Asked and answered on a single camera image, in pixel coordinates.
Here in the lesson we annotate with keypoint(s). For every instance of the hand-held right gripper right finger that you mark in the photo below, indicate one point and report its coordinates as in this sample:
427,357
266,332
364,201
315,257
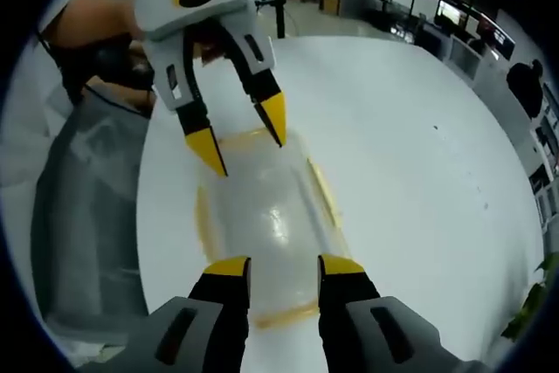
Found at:
371,320

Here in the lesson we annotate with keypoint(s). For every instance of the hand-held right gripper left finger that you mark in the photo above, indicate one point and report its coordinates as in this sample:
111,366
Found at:
205,316

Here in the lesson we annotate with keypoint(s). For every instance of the clear plastic buckle container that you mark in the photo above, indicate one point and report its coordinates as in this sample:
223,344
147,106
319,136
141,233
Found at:
271,224

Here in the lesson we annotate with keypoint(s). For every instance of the dark cloth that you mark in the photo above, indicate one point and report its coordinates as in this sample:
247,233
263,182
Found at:
105,65

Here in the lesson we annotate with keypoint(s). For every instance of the grey office chair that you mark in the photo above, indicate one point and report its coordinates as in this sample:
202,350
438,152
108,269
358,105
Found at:
91,216

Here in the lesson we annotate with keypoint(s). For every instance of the green potted plant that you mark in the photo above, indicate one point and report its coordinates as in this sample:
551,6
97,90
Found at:
530,303

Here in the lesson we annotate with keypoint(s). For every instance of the person's white shirt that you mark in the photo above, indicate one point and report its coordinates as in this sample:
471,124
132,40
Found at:
30,98

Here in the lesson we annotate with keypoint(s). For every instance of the wall monitor screen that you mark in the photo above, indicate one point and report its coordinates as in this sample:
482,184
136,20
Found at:
498,39

